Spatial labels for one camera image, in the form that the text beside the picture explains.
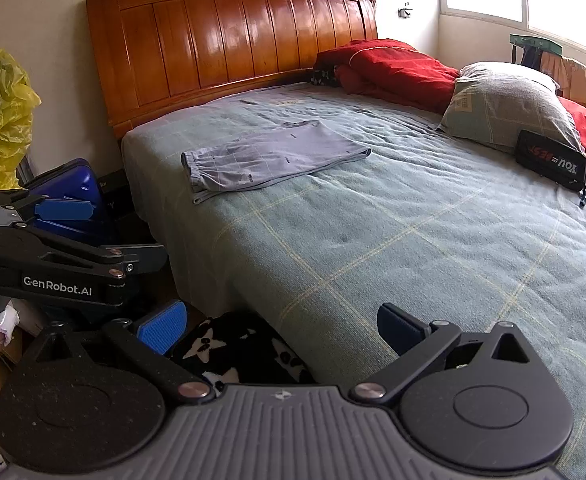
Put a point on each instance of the wooden headboard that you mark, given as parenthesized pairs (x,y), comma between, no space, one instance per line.
(223,35)

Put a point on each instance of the green box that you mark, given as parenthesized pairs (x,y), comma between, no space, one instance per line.
(533,41)

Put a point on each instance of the person's patterned black trousers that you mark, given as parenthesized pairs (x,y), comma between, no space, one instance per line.
(243,345)

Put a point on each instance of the wall hook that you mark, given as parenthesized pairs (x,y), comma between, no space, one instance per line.
(405,10)

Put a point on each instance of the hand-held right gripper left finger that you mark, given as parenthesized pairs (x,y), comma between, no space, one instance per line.
(160,330)

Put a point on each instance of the black patterned cloth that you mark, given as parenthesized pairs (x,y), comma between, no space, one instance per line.
(323,75)

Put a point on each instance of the blue suitcase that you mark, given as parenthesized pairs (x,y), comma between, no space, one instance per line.
(73,180)

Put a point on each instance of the grey pillow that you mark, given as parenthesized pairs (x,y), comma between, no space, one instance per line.
(503,100)

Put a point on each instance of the black pouch with red print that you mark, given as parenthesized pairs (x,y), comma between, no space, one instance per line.
(548,157)

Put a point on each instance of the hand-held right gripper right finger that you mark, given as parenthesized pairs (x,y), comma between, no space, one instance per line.
(398,327)

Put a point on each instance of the grey pants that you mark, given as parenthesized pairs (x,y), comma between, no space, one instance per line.
(273,155)

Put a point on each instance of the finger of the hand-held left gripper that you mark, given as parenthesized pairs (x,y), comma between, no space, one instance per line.
(148,257)
(68,210)

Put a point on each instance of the cardboard box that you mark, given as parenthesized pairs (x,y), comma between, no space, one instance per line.
(573,80)

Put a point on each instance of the red folded quilt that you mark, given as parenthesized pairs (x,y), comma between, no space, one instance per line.
(398,70)

